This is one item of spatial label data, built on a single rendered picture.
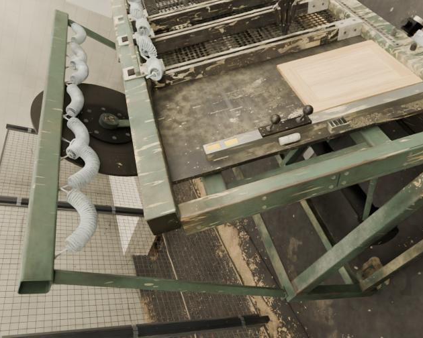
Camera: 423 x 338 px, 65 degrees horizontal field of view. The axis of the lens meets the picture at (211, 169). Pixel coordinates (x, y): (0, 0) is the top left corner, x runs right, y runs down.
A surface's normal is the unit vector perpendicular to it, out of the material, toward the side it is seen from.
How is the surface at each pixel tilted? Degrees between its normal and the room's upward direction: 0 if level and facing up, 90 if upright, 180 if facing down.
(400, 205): 0
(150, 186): 54
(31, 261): 90
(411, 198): 0
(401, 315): 0
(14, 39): 90
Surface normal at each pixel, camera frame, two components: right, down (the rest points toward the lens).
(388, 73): -0.13, -0.64
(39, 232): 0.46, -0.68
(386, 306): -0.85, -0.15
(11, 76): 0.34, 0.57
